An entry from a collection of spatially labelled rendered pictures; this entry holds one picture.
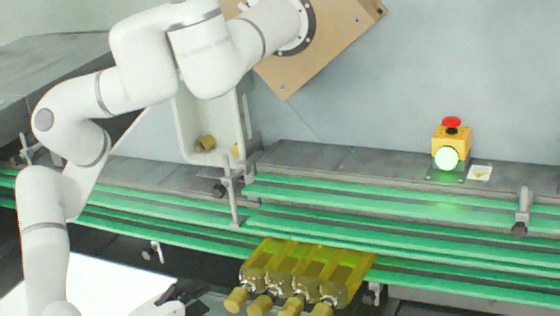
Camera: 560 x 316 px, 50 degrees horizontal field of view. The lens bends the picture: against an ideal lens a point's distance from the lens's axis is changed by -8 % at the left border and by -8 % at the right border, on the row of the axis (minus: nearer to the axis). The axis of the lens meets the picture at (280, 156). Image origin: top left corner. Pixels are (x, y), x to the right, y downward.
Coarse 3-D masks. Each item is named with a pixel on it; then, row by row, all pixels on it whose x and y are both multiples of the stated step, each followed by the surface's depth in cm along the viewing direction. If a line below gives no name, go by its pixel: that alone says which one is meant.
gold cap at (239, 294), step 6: (234, 288) 124; (240, 288) 123; (234, 294) 122; (240, 294) 122; (246, 294) 123; (228, 300) 121; (234, 300) 120; (240, 300) 121; (246, 300) 123; (228, 306) 121; (234, 306) 121; (240, 306) 121; (234, 312) 121
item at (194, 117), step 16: (176, 96) 147; (192, 96) 152; (224, 96) 149; (176, 112) 148; (192, 112) 153; (208, 112) 153; (224, 112) 151; (176, 128) 150; (192, 128) 154; (208, 128) 155; (224, 128) 153; (240, 128) 143; (192, 144) 155; (224, 144) 155; (240, 144) 144; (192, 160) 153; (208, 160) 151; (240, 160) 146
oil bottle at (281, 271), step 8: (288, 248) 132; (296, 248) 131; (304, 248) 131; (312, 248) 132; (280, 256) 129; (288, 256) 129; (296, 256) 129; (304, 256) 129; (272, 264) 127; (280, 264) 127; (288, 264) 126; (296, 264) 126; (272, 272) 125; (280, 272) 124; (288, 272) 124; (264, 280) 125; (272, 280) 123; (280, 280) 123; (288, 280) 123; (280, 288) 123; (288, 288) 124; (280, 296) 124; (288, 296) 124
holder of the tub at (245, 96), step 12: (180, 72) 145; (252, 72) 145; (240, 84) 141; (252, 84) 146; (240, 96) 141; (252, 96) 147; (240, 108) 142; (252, 108) 147; (240, 120) 143; (252, 120) 148; (252, 132) 148; (252, 144) 148; (204, 168) 161; (216, 168) 160; (240, 180) 153
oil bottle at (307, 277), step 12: (312, 252) 129; (324, 252) 129; (336, 252) 129; (312, 264) 125; (324, 264) 125; (300, 276) 122; (312, 276) 122; (300, 288) 121; (312, 288) 120; (312, 300) 121
